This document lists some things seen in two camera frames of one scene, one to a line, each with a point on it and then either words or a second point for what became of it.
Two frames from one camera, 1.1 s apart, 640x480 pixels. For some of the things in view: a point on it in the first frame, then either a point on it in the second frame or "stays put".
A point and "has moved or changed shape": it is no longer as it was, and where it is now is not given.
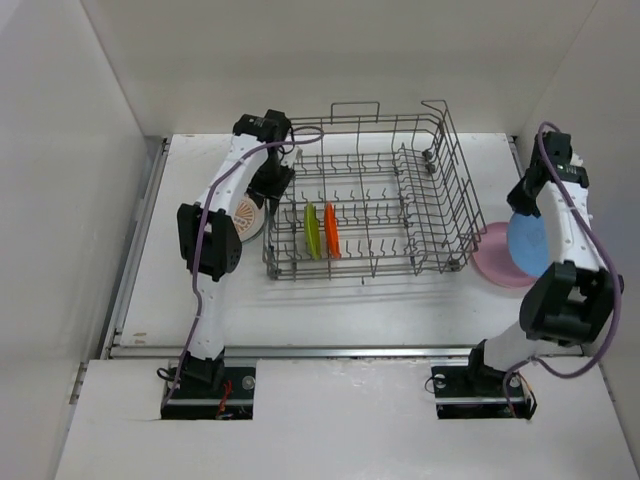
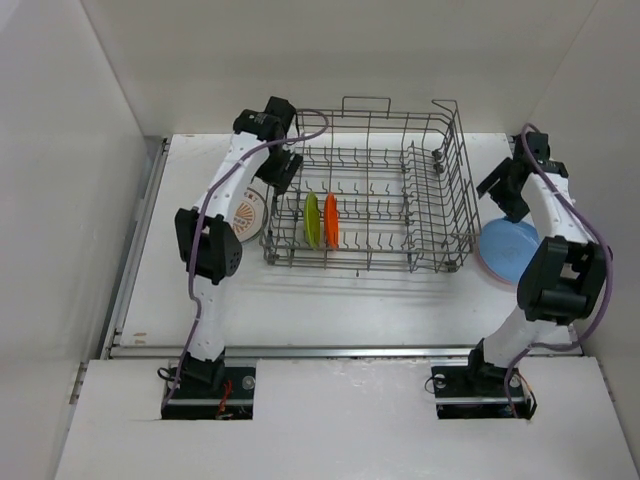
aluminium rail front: x=346 y=351 stays put
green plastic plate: x=312 y=231 has moved or changed shape
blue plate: x=529 y=242 has moved or changed shape
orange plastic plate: x=331 y=231 has moved or changed shape
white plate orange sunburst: x=249 y=220 stays put
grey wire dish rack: x=372 y=197 stays put
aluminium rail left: x=137 y=244 stays put
